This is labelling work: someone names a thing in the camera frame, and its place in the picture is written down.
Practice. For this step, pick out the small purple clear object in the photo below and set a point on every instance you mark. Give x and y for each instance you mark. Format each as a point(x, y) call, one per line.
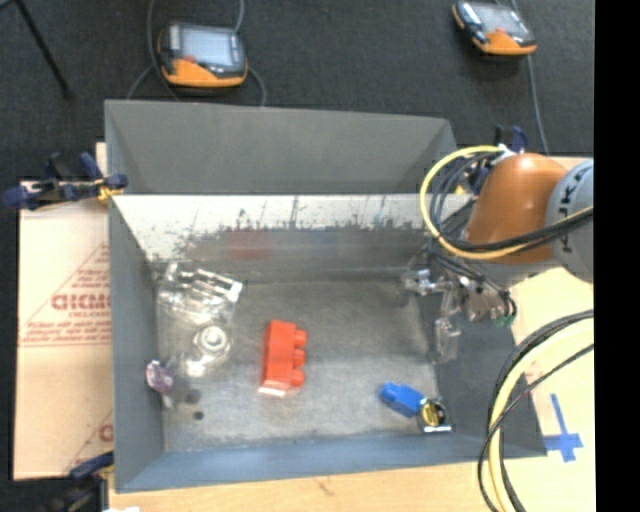
point(160, 377)

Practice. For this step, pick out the clear plastic bottle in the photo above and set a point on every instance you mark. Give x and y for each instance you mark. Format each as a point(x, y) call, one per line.
point(200, 310)

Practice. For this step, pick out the brown cardboard board, red print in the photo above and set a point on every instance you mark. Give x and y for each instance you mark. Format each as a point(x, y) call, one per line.
point(62, 350)

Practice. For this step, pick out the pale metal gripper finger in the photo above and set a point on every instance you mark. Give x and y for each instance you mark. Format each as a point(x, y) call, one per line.
point(419, 282)
point(446, 335)

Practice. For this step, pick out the blue toy block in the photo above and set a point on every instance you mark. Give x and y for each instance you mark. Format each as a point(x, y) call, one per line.
point(400, 397)

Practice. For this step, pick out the red toy brick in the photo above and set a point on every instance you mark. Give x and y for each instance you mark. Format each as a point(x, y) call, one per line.
point(281, 357)

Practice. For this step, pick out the grey metal bin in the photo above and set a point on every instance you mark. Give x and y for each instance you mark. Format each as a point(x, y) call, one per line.
point(300, 310)

